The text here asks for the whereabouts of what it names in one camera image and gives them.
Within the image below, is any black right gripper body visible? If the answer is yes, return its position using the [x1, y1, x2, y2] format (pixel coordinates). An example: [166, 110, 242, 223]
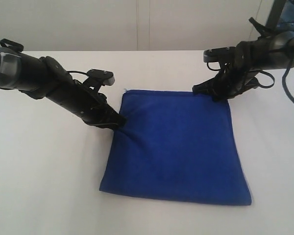
[216, 41, 259, 99]

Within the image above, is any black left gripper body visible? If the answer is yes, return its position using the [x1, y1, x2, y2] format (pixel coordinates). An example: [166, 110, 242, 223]
[35, 56, 112, 126]

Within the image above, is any blue terry towel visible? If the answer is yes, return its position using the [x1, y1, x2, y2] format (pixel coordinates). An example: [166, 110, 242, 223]
[99, 90, 252, 206]

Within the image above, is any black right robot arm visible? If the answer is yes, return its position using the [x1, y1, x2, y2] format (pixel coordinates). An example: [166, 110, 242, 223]
[192, 18, 294, 101]

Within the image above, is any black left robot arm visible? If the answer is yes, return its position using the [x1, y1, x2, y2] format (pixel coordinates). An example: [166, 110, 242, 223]
[0, 39, 126, 130]

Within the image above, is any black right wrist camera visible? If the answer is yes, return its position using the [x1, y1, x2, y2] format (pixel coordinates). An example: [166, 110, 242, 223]
[203, 47, 235, 64]

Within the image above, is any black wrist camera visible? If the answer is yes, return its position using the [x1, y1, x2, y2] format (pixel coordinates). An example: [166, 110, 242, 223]
[203, 47, 235, 64]
[83, 69, 115, 87]

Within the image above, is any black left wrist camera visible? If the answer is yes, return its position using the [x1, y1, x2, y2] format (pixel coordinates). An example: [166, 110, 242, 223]
[83, 69, 115, 87]

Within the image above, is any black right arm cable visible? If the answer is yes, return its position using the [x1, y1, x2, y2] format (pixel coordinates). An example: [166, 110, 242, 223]
[207, 61, 294, 110]

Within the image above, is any dark metal post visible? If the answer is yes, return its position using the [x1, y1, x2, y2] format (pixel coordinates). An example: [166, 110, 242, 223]
[265, 0, 286, 29]

